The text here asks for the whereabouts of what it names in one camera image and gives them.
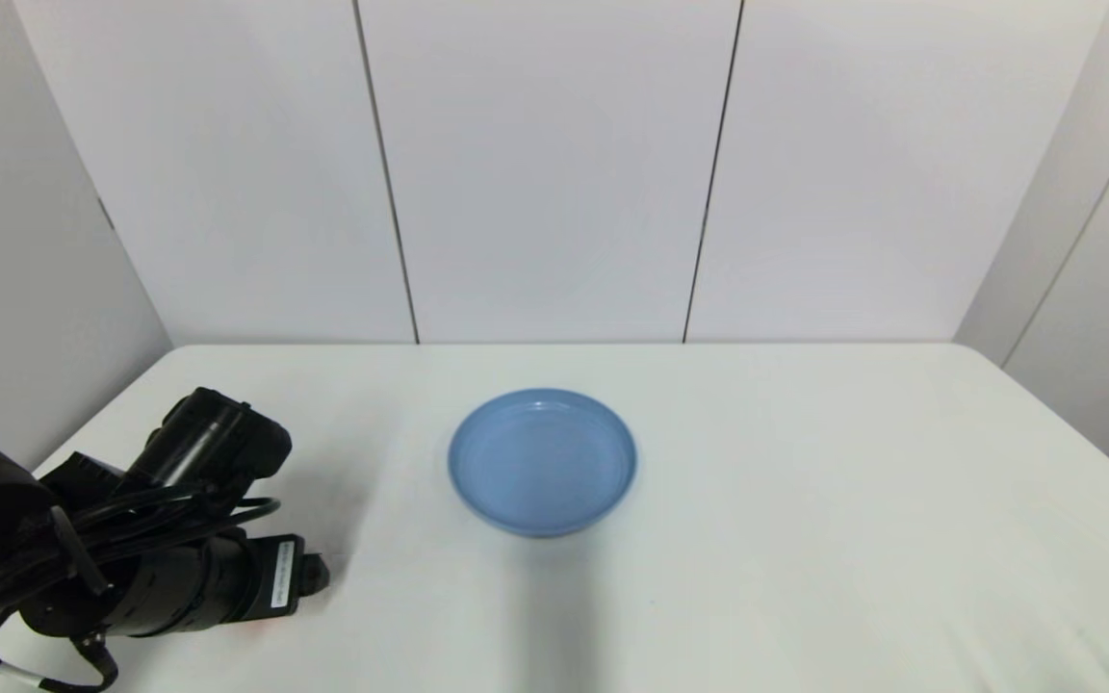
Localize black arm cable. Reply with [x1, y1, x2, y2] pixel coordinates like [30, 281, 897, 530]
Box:
[0, 489, 282, 693]

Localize blue round plate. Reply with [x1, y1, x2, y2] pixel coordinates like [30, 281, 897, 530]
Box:
[448, 388, 638, 538]

